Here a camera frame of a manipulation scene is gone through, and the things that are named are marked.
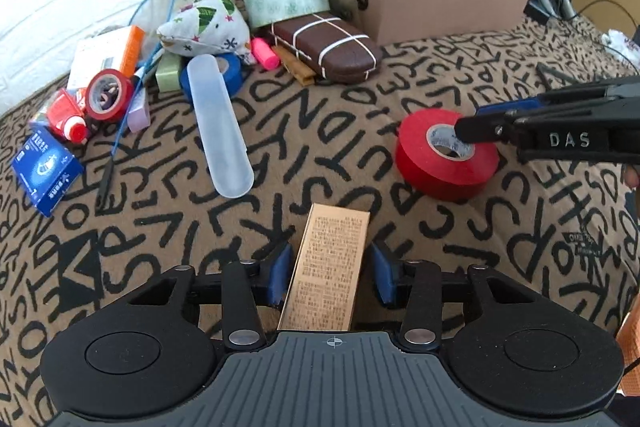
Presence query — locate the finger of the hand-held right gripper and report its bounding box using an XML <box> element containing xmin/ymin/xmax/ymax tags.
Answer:
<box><xmin>454</xmin><ymin>111</ymin><xmax>526</xmax><ymax>146</ymax></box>
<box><xmin>474</xmin><ymin>77</ymin><xmax>640</xmax><ymax>118</ymax></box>

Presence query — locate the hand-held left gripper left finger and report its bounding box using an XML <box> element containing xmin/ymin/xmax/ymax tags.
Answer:
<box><xmin>127</xmin><ymin>241</ymin><xmax>293</xmax><ymax>353</ymax></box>

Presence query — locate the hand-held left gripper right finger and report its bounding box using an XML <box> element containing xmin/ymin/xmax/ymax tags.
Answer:
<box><xmin>369</xmin><ymin>241</ymin><xmax>536</xmax><ymax>353</ymax></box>

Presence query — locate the gold printed carton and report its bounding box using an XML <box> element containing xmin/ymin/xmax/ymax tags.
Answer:
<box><xmin>276</xmin><ymin>203</ymin><xmax>372</xmax><ymax>333</ymax></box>

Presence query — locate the large red tape roll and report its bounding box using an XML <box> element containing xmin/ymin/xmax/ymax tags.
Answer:
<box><xmin>395</xmin><ymin>109</ymin><xmax>501</xmax><ymax>202</ymax></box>

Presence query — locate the brown checked glasses case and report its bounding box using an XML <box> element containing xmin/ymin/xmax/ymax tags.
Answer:
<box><xmin>270</xmin><ymin>11</ymin><xmax>383</xmax><ymax>84</ymax></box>

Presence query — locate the letter print blanket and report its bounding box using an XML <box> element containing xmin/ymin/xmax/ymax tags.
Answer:
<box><xmin>0</xmin><ymin>14</ymin><xmax>640</xmax><ymax>427</ymax></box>

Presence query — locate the translucent toothbrush case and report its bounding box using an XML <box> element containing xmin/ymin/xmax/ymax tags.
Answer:
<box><xmin>186</xmin><ymin>53</ymin><xmax>255</xmax><ymax>199</ymax></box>

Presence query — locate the brown wooden strip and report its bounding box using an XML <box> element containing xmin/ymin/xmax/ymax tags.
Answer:
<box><xmin>272</xmin><ymin>44</ymin><xmax>317</xmax><ymax>88</ymax></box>

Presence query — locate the blue tape roll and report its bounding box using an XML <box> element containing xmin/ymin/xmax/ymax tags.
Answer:
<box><xmin>180</xmin><ymin>53</ymin><xmax>244</xmax><ymax>102</ymax></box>

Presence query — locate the orange cloth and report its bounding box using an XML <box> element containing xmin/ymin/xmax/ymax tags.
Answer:
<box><xmin>615</xmin><ymin>302</ymin><xmax>640</xmax><ymax>399</ymax></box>

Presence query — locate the small purple box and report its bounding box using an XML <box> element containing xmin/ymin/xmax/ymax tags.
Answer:
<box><xmin>127</xmin><ymin>87</ymin><xmax>151</xmax><ymax>134</ymax></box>

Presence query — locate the pink highlighter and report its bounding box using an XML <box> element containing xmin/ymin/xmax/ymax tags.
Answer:
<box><xmin>251</xmin><ymin>37</ymin><xmax>281</xmax><ymax>70</ymax></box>

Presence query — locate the small green box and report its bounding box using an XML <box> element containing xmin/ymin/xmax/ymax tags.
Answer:
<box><xmin>155</xmin><ymin>54</ymin><xmax>185</xmax><ymax>94</ymax></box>

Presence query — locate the small red tape roll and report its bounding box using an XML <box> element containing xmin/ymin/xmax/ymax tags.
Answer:
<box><xmin>85</xmin><ymin>68</ymin><xmax>135</xmax><ymax>122</ymax></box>

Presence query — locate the blue carton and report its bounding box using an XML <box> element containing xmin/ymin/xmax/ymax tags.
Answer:
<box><xmin>11</xmin><ymin>127</ymin><xmax>85</xmax><ymax>218</ymax></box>

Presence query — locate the leaf print fabric pouch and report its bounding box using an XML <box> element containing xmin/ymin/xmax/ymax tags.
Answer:
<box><xmin>156</xmin><ymin>0</ymin><xmax>251</xmax><ymax>65</ymax></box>

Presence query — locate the red bottle with white cap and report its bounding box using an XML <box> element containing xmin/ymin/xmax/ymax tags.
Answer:
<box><xmin>42</xmin><ymin>88</ymin><xmax>90</xmax><ymax>144</ymax></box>

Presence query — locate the white and orange carton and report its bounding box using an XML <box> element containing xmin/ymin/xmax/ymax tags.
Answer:
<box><xmin>66</xmin><ymin>26</ymin><xmax>146</xmax><ymax>90</ymax></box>

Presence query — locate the blue cord with black end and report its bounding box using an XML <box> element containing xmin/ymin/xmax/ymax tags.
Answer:
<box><xmin>96</xmin><ymin>0</ymin><xmax>177</xmax><ymax>208</ymax></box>

